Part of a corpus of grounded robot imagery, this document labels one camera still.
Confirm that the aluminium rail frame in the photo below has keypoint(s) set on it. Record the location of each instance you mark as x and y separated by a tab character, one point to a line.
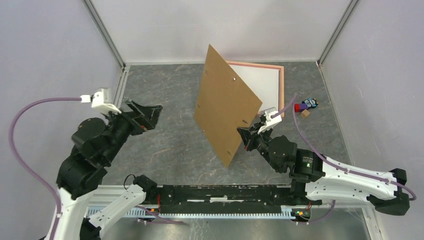
225	110

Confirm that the sea landscape photo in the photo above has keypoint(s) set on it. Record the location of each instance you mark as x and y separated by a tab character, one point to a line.
265	89

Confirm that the brown cardboard backing board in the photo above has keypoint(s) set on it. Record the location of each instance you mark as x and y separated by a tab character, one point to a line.
225	103

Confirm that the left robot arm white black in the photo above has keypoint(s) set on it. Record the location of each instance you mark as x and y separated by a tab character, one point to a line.
96	144

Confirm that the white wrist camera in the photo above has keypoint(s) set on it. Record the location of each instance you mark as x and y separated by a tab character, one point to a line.
269	118
101	101

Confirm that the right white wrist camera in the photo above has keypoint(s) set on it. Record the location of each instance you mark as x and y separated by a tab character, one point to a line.
269	118

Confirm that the small brown wooden cube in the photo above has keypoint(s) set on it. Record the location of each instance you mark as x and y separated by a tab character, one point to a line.
305	114

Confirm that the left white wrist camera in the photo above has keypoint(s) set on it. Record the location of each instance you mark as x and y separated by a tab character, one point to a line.
101	101

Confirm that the pink wooden picture frame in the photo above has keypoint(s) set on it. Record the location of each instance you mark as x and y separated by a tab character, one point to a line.
281	89

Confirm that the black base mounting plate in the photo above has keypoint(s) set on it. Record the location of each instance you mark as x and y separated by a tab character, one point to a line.
224	199

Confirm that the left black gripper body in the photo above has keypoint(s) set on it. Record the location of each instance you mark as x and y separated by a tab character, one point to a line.
123	126

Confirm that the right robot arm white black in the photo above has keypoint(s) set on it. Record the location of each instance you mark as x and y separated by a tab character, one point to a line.
317	177

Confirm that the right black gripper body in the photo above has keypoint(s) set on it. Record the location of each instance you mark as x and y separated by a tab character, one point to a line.
260	141

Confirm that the blue owl toy block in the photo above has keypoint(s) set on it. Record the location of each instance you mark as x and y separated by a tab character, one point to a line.
311	103

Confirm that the red purple toy block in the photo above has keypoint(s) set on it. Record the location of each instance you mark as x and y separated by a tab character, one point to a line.
300	107

